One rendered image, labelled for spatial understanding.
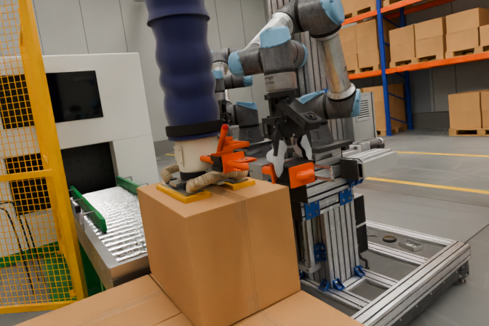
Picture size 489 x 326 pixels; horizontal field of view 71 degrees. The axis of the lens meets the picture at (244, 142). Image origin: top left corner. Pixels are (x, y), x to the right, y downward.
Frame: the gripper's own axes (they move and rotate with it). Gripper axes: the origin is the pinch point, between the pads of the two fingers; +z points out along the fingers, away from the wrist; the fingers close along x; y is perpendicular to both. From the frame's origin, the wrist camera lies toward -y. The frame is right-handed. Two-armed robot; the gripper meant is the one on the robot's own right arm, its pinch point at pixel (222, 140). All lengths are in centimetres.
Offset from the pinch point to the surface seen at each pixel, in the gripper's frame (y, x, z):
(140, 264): -5, -49, 51
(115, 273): -4, -60, 51
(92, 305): 11, -72, 55
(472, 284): 51, 129, 108
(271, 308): 61, -20, 55
